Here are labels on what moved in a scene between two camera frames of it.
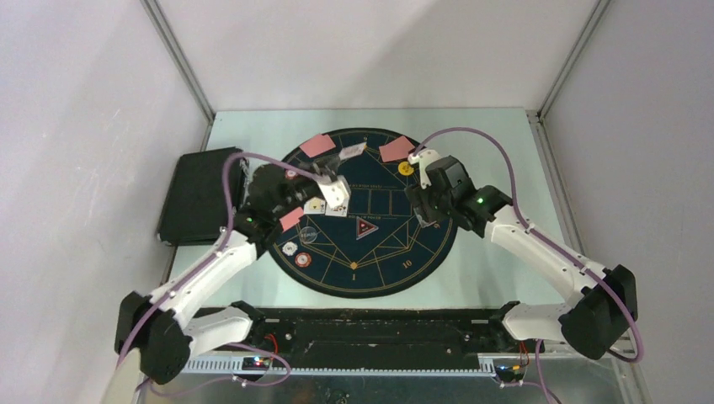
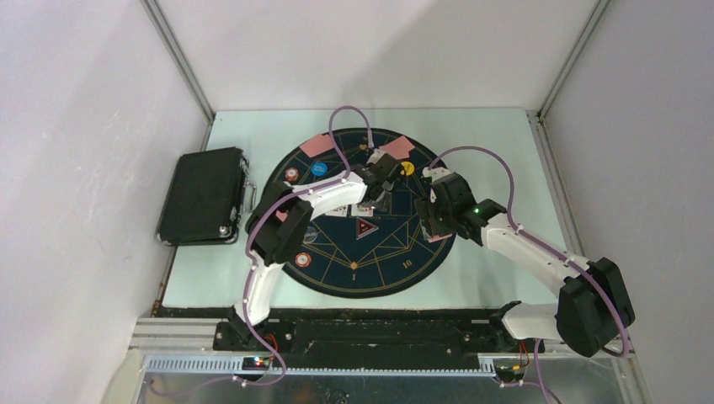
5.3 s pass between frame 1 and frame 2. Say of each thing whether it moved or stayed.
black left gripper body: moved
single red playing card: stayed
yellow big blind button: stayed
